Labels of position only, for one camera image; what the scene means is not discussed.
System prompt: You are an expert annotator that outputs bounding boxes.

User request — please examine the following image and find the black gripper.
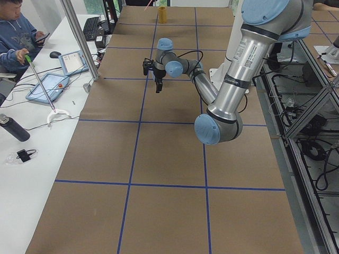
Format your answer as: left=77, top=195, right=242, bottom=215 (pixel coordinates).
left=153, top=67, right=164, bottom=93

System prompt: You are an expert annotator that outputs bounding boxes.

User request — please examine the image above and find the bamboo wooden cup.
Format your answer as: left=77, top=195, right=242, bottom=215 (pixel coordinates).
left=158, top=6, right=167, bottom=24

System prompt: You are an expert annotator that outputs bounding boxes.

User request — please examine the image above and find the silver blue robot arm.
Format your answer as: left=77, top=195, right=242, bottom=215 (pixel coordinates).
left=153, top=1, right=313, bottom=145

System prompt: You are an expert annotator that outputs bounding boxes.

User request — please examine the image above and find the black keyboard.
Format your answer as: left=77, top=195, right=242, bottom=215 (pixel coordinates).
left=83, top=16, right=100, bottom=41

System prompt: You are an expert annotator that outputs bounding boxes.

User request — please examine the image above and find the blue teach pendant far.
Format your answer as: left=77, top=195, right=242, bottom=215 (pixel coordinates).
left=58, top=50, right=88, bottom=76

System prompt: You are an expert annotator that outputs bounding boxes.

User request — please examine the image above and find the blue teach pendant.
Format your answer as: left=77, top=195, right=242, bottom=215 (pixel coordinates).
left=58, top=50, right=88, bottom=76
left=25, top=73, right=70, bottom=104

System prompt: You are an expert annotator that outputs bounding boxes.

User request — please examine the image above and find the blue teach pendant near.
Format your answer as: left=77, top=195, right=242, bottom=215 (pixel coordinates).
left=25, top=73, right=70, bottom=104

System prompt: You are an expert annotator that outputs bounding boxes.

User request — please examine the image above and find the black computer mouse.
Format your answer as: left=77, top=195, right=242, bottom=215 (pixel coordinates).
left=49, top=51, right=61, bottom=59

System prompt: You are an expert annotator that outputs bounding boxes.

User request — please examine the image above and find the metal rod green tip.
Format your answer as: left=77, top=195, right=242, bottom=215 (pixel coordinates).
left=24, top=55, right=56, bottom=113

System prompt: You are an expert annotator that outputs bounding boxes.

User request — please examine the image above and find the seated person blue hoodie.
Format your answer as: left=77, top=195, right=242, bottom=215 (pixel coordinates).
left=1, top=0, right=45, bottom=78

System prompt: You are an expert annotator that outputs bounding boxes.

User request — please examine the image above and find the small black adapter box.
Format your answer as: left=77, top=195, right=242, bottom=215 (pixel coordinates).
left=16, top=149, right=37, bottom=162

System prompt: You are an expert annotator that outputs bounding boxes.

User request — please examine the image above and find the black water bottle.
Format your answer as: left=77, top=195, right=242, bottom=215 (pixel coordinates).
left=1, top=114, right=30, bottom=142

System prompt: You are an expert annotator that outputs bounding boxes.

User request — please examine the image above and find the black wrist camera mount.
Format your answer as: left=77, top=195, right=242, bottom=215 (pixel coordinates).
left=142, top=58, right=154, bottom=76

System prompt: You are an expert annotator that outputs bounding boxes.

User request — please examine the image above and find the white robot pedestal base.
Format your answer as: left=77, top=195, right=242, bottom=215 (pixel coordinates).
left=209, top=13, right=243, bottom=90

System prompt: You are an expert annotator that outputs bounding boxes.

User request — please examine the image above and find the aluminium frame post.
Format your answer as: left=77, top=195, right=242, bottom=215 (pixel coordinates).
left=60, top=0, right=99, bottom=81

